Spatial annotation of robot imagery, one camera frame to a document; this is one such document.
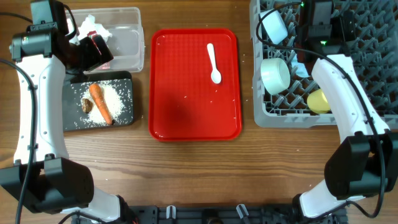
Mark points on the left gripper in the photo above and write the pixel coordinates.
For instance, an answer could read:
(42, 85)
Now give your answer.
(96, 59)

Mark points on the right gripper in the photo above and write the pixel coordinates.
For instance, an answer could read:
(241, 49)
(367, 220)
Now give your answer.
(302, 48)

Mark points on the red snack wrapper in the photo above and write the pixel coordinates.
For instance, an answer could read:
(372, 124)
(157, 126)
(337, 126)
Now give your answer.
(101, 49)

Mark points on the white napkin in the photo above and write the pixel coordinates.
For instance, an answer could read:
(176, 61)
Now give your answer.
(89, 28)

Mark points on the orange carrot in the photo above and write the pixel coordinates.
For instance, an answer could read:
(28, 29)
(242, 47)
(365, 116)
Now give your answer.
(97, 96)

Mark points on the brown food scrap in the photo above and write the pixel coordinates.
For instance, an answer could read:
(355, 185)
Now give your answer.
(86, 105)

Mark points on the white rice pile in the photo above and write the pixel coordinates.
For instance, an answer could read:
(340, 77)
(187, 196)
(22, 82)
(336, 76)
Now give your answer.
(118, 97)

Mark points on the light blue bowl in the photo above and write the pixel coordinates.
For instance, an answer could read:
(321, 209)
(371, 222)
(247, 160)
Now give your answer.
(274, 28)

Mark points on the yellow plastic cup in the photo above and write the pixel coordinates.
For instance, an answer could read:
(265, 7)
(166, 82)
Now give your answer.
(317, 102)

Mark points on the mint green bowl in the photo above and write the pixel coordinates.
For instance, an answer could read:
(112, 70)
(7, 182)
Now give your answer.
(275, 75)

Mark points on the white plastic spoon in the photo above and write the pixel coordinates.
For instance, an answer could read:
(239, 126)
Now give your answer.
(215, 73)

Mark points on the light blue plate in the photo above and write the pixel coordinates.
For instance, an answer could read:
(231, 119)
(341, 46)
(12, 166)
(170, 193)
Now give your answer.
(301, 70)

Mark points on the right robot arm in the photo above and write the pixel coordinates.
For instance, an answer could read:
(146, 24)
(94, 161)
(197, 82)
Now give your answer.
(365, 163)

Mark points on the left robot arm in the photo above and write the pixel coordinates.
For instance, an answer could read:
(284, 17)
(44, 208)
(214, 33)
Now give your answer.
(42, 178)

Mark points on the black waste tray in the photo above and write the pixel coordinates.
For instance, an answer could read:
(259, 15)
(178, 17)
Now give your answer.
(68, 108)

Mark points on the grey dishwasher rack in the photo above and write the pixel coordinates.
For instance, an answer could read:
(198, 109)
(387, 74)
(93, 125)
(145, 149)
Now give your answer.
(374, 54)

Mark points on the clear plastic bin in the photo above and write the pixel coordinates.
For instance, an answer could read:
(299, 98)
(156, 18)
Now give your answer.
(127, 43)

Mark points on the red serving tray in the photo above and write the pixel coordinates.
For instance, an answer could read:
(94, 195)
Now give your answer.
(184, 103)

